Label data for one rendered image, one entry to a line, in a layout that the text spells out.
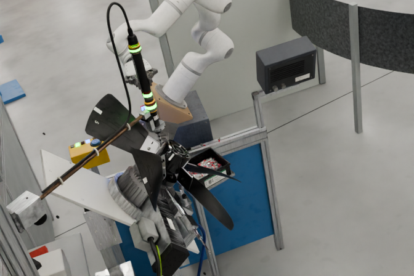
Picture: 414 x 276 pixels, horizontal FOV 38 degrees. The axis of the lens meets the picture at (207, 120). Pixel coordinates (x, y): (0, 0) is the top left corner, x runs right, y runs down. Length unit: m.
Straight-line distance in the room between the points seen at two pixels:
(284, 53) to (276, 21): 1.67
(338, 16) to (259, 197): 1.35
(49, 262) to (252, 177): 1.20
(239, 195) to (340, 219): 0.75
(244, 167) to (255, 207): 0.29
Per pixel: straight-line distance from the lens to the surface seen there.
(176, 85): 2.98
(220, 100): 4.56
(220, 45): 2.89
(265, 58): 2.77
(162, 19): 2.44
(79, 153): 2.75
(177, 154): 2.28
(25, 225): 2.02
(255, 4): 4.34
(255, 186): 3.19
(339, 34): 4.03
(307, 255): 3.50
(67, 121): 5.13
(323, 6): 4.04
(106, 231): 2.37
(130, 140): 2.30
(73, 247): 2.63
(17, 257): 2.04
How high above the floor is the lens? 2.59
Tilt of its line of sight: 34 degrees down
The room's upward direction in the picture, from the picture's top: 12 degrees counter-clockwise
